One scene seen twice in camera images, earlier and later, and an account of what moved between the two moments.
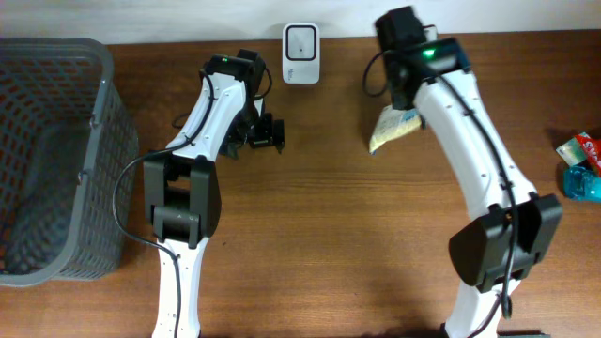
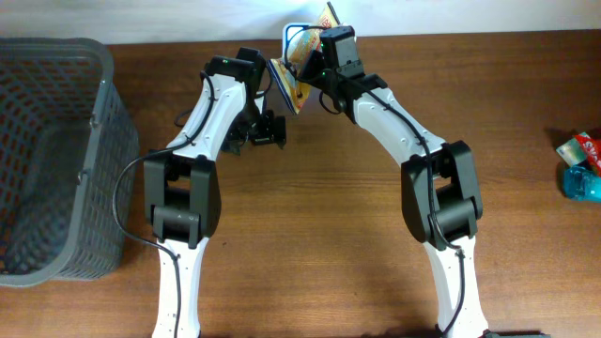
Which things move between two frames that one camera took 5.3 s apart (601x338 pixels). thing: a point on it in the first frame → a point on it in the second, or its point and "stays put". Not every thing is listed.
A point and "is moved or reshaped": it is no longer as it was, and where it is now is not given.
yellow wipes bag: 392,122 is moved or reshaped
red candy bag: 593,150 stays put
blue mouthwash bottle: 581,184 stays put
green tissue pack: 572,151 stays put
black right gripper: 401,102 → 318,59
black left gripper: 270,132 stays put
